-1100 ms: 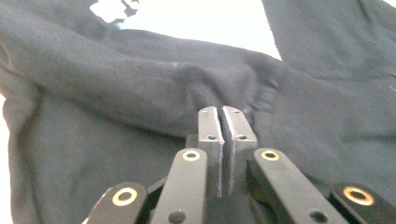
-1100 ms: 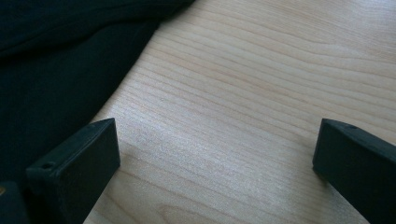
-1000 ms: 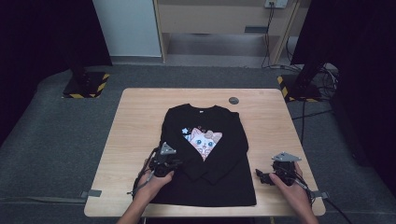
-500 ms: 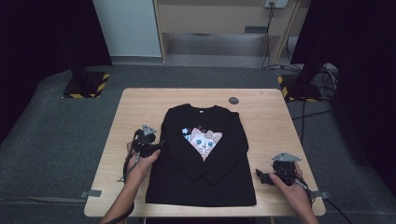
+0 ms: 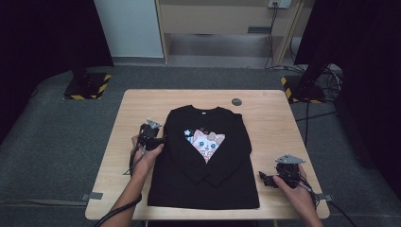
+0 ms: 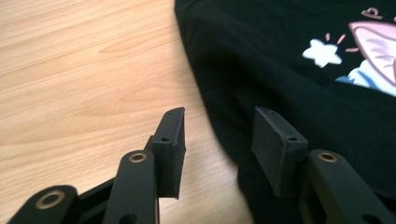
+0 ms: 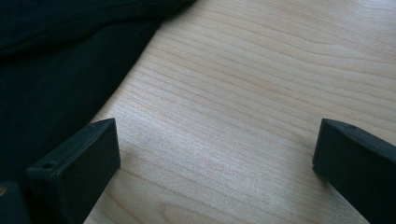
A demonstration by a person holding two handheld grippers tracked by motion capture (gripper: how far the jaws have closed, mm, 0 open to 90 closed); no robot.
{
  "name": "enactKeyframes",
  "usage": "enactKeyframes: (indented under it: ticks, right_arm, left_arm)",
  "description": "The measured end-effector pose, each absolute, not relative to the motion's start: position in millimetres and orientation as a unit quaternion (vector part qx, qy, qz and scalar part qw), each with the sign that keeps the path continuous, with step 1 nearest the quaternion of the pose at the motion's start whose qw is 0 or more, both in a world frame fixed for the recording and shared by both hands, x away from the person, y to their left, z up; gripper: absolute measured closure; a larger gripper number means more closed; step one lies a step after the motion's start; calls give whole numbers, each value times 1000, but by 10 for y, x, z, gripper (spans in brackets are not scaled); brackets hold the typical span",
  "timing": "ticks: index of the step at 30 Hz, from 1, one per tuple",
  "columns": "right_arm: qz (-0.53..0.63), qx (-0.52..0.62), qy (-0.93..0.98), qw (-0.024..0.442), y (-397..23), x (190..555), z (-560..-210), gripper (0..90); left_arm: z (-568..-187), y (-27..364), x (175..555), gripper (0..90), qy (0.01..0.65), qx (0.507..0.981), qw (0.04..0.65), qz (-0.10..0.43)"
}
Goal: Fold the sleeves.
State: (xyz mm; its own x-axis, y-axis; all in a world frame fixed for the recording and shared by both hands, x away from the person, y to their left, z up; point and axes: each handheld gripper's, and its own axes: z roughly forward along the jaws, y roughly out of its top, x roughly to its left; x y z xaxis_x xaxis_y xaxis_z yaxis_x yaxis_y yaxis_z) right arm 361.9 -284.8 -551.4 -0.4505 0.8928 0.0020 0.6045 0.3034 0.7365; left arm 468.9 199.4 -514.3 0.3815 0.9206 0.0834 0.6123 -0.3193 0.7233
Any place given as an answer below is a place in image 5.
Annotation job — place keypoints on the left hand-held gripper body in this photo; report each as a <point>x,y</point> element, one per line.
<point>149,135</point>

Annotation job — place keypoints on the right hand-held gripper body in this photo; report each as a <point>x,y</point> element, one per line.
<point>288,171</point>

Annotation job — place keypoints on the black long-sleeve shirt cat print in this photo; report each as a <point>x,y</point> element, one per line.
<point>189,189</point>

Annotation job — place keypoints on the person's left hand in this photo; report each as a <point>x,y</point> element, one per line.
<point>146,160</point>

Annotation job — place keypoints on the person's right hand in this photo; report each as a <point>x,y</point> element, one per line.
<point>298,194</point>

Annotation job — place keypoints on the grey tape strip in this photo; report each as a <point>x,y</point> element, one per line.
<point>326,197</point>
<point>93,196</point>

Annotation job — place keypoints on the grey round table grommet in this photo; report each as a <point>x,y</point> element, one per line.
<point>236,101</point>

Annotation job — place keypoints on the black stand base hazard stripes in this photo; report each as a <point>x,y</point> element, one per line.
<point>304,91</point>
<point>86,86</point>

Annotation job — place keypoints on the white panel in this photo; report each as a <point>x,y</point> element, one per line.
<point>129,28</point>

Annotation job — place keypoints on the light wooden shelf unit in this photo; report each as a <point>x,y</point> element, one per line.
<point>220,19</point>

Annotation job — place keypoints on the black curtain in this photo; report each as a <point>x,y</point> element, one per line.
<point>41,47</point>
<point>369,63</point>

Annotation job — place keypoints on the grey label on shelf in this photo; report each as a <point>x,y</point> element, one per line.
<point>259,30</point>

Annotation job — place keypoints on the white power socket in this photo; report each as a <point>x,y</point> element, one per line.
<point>280,3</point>

